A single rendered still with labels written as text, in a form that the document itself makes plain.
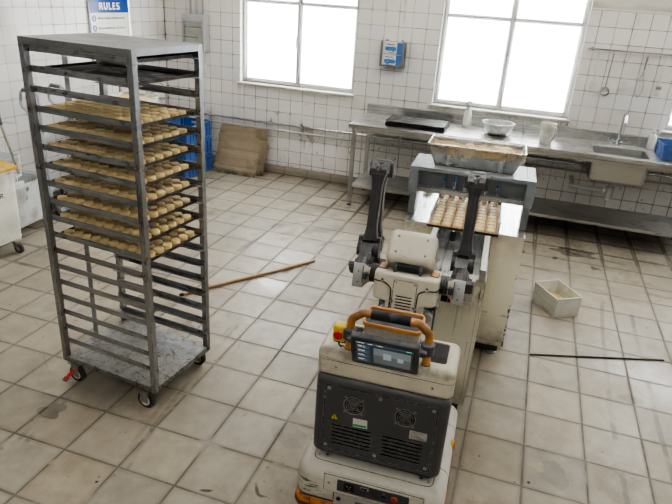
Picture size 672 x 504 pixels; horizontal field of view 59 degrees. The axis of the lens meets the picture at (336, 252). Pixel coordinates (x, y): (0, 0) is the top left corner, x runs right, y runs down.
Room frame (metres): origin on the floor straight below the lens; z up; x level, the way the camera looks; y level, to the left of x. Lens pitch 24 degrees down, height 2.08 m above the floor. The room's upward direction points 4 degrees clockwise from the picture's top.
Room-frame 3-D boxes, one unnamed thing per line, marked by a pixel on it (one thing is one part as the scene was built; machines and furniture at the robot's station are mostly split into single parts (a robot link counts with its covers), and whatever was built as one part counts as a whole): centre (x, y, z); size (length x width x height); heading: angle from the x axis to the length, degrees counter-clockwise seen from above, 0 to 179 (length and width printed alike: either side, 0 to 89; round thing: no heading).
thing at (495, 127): (5.96, -1.54, 0.94); 0.33 x 0.33 x 0.12
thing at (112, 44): (2.82, 1.08, 0.93); 0.64 x 0.51 x 1.78; 68
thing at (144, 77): (2.82, 1.09, 1.68); 0.60 x 0.40 x 0.02; 68
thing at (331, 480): (1.81, -0.22, 0.23); 0.41 x 0.02 x 0.08; 76
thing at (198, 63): (2.91, 0.72, 0.97); 0.03 x 0.03 x 1.70; 68
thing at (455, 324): (2.98, -0.67, 0.45); 0.70 x 0.34 x 0.90; 166
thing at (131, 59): (2.50, 0.89, 0.97); 0.03 x 0.03 x 1.70; 68
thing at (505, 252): (3.93, -0.91, 0.42); 1.28 x 0.72 x 0.84; 166
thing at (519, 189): (3.47, -0.79, 1.01); 0.72 x 0.33 x 0.34; 76
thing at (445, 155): (3.47, -0.79, 1.25); 0.56 x 0.29 x 0.14; 76
